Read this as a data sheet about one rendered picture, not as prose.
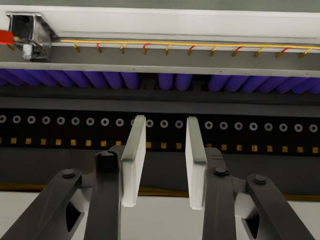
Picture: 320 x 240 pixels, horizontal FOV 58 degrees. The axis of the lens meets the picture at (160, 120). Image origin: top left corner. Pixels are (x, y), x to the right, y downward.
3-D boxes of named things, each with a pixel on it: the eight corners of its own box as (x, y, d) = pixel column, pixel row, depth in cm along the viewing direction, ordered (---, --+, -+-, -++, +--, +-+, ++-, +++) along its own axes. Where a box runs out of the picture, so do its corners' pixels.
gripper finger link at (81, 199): (116, 216, 14) (56, 214, 14) (130, 165, 19) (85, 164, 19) (115, 191, 14) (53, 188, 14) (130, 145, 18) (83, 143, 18)
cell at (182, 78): (192, 80, 36) (198, 61, 30) (185, 93, 36) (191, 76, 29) (179, 74, 36) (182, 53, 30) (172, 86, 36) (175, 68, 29)
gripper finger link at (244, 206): (210, 194, 13) (275, 196, 13) (200, 146, 18) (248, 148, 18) (207, 220, 14) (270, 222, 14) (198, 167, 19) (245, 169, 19)
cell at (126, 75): (142, 85, 36) (138, 66, 30) (129, 91, 36) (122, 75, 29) (135, 72, 36) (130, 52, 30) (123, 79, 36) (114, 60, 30)
